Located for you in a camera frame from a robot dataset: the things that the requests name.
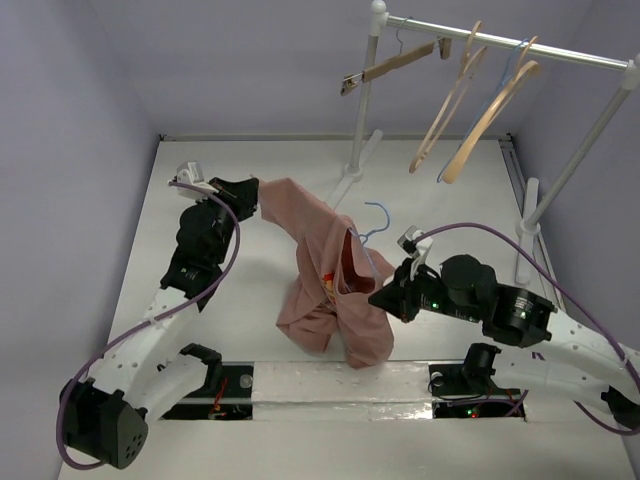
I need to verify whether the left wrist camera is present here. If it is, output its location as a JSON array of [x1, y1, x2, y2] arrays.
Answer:
[[175, 161, 205, 185]]

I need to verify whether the blue wire hanger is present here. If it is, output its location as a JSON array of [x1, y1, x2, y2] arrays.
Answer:
[[349, 201, 391, 279], [437, 38, 532, 184]]

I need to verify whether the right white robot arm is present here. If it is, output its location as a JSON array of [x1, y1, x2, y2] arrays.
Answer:
[[369, 255, 639, 435]]

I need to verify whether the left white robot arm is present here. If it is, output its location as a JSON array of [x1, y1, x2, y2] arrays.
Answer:
[[56, 177, 259, 471]]

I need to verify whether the white clothes rack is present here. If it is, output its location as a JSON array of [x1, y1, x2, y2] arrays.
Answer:
[[329, 1, 639, 286]]

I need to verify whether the wooden clip hanger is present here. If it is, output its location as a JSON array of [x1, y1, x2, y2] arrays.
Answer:
[[340, 14, 452, 96]]

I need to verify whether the thin wooden hanger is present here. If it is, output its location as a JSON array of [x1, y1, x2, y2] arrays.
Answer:
[[409, 20, 487, 174]]

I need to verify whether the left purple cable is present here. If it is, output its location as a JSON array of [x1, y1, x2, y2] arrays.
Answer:
[[54, 180, 242, 469]]

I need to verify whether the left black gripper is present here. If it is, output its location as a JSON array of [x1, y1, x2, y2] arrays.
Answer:
[[194, 177, 257, 265]]

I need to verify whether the pink t shirt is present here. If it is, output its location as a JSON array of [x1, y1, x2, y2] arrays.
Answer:
[[258, 178, 395, 369]]

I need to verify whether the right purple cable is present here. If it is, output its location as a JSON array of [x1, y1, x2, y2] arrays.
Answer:
[[414, 222, 640, 434]]

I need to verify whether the thick wooden hanger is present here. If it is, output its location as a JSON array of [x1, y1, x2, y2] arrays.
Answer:
[[442, 35, 544, 185]]

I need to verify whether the purple cable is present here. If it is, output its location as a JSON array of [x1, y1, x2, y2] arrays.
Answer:
[[54, 180, 242, 469], [414, 222, 640, 434]]

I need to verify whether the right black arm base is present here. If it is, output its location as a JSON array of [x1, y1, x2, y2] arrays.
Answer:
[[427, 343, 526, 420]]

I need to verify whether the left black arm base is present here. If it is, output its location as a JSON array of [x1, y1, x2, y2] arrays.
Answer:
[[162, 362, 254, 421]]

